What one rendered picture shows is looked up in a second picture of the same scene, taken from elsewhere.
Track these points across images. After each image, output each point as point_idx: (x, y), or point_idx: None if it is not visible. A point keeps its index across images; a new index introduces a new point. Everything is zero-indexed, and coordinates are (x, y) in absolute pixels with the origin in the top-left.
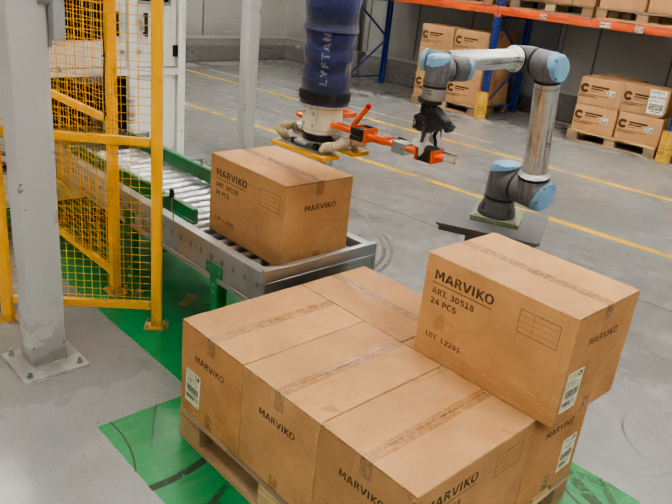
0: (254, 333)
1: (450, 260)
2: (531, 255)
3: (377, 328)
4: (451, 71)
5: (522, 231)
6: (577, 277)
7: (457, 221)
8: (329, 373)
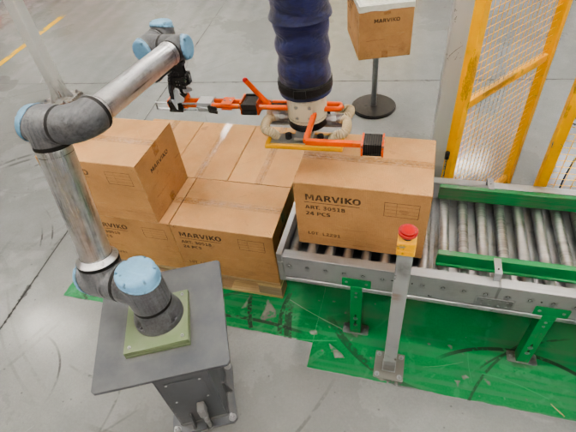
0: None
1: (153, 121)
2: (104, 153)
3: (216, 180)
4: None
5: (124, 304)
6: (74, 147)
7: (199, 277)
8: (218, 141)
